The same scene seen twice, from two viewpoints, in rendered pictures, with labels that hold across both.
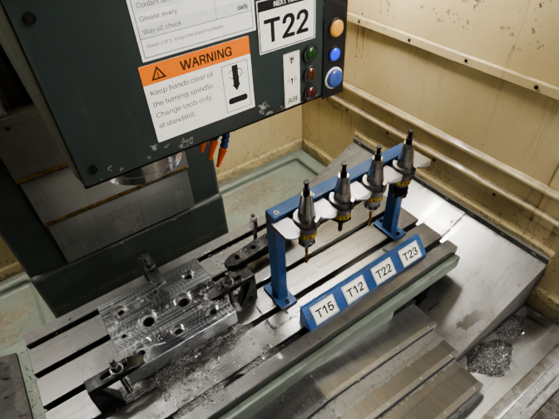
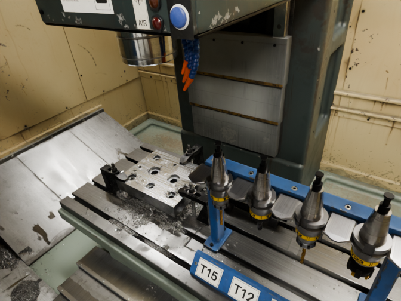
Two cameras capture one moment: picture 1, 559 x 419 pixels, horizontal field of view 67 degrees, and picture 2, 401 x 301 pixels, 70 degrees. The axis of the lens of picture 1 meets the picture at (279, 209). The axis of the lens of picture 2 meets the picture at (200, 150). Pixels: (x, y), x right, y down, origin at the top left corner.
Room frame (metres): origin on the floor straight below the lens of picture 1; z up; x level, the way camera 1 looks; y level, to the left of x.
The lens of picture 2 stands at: (0.52, -0.55, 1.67)
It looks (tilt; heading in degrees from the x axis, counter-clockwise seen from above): 34 degrees down; 71
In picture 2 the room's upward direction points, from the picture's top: 5 degrees counter-clockwise
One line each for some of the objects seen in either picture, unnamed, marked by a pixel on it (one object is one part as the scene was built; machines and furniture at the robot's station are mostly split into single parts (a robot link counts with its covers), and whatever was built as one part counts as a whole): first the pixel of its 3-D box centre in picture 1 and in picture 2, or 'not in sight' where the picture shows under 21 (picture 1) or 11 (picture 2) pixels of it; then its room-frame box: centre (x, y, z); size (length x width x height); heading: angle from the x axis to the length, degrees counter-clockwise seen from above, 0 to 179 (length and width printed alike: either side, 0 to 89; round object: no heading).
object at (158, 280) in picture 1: (151, 273); (191, 158); (0.80, 0.38, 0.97); 0.13 x 0.03 x 0.15; 33
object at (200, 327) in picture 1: (167, 314); (164, 179); (0.66, 0.31, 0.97); 0.29 x 0.23 x 0.05; 123
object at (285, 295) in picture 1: (277, 261); (216, 206); (0.75, 0.01, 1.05); 0.10 x 0.05 x 0.30; 33
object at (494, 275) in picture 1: (363, 252); not in sight; (1.02, -0.29, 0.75); 0.89 x 0.70 x 0.26; 33
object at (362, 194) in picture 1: (358, 191); (284, 207); (0.82, -0.20, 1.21); 0.07 x 0.05 x 0.01; 33
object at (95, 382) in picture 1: (118, 378); (116, 178); (0.48, 0.40, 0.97); 0.13 x 0.03 x 0.15; 123
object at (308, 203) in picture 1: (306, 204); (219, 166); (0.73, -0.06, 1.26); 0.04 x 0.04 x 0.07
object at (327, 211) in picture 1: (324, 209); (239, 189); (0.76, -0.11, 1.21); 0.07 x 0.05 x 0.01; 33
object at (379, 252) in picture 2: (403, 167); (370, 240); (0.91, -0.34, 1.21); 0.06 x 0.06 x 0.03
